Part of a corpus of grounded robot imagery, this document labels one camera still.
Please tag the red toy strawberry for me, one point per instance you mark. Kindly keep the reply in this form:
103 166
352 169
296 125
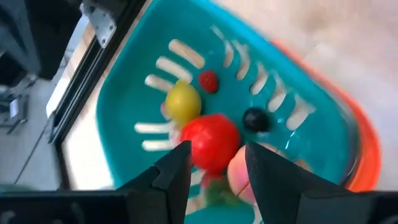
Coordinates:
214 186

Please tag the red toy raspberry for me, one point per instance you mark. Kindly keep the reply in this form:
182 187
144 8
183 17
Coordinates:
208 81

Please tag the orange toy peach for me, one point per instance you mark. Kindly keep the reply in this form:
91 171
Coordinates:
237 177

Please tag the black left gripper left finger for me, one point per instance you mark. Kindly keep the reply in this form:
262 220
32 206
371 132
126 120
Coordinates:
168 186

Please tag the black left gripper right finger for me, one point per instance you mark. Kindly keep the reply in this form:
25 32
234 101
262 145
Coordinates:
276 186

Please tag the dark plum toy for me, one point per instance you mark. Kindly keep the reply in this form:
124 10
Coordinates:
255 119

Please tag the red toy tomato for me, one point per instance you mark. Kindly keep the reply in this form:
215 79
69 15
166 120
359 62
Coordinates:
213 141

